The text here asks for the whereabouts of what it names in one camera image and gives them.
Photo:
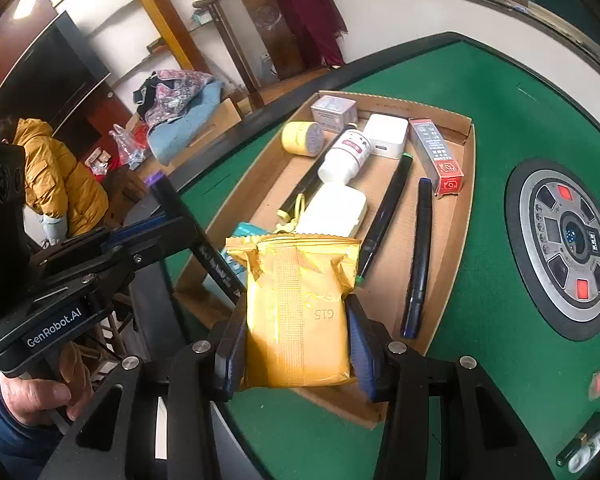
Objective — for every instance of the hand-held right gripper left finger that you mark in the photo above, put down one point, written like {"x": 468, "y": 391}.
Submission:
{"x": 232, "y": 355}

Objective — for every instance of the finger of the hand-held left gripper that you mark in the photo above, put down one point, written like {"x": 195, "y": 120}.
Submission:
{"x": 140, "y": 230}
{"x": 207, "y": 255}

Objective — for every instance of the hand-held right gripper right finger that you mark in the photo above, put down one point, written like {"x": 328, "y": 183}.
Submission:
{"x": 367, "y": 355}

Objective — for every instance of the teal snack packet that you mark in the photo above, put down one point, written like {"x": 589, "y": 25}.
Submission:
{"x": 242, "y": 240}

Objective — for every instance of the yellow snack packet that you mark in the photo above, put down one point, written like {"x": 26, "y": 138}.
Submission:
{"x": 300, "y": 320}

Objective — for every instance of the shallow cardboard box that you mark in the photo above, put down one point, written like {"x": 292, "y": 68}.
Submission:
{"x": 445, "y": 240}

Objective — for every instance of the person's left hand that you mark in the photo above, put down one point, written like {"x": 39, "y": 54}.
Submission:
{"x": 45, "y": 395}

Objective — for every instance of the clear plastic bag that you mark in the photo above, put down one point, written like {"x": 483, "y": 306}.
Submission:
{"x": 127, "y": 145}

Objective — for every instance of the dark blue pen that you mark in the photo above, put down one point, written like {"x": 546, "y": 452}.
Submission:
{"x": 420, "y": 255}

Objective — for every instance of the light blue quilt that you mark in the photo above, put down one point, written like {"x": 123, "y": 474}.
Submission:
{"x": 190, "y": 125}

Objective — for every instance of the white flat pouch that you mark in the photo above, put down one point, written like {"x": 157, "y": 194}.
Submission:
{"x": 332, "y": 210}

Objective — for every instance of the black marker green ends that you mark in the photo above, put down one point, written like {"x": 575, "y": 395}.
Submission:
{"x": 385, "y": 215}

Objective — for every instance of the cardboard box under quilt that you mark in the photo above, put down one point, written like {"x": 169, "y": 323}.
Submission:
{"x": 225, "y": 115}

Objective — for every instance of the yellow round tin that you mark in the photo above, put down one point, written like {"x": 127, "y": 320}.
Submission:
{"x": 302, "y": 139}

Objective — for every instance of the white bottle red label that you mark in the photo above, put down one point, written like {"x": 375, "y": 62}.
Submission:
{"x": 345, "y": 157}

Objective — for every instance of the black television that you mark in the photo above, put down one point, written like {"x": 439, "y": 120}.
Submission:
{"x": 45, "y": 75}

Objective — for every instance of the small white grey box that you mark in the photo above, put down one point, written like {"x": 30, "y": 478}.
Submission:
{"x": 332, "y": 112}

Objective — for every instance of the long red grey box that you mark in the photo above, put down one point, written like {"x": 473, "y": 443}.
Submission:
{"x": 437, "y": 157}

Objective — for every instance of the white charger cube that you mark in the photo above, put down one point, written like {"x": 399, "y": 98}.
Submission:
{"x": 386, "y": 135}

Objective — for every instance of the round table control console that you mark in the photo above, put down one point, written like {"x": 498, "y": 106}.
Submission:
{"x": 565, "y": 245}

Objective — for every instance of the black gold pen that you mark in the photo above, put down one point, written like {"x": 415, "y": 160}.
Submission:
{"x": 580, "y": 437}

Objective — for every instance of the wooden chair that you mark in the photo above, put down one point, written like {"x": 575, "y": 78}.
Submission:
{"x": 265, "y": 25}

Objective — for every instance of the white tube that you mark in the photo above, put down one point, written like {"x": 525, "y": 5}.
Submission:
{"x": 596, "y": 444}

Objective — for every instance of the maroon cloth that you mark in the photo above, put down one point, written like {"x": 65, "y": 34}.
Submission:
{"x": 312, "y": 15}

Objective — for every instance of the wooden wall shelf unit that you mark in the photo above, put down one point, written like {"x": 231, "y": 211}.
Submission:
{"x": 167, "y": 15}

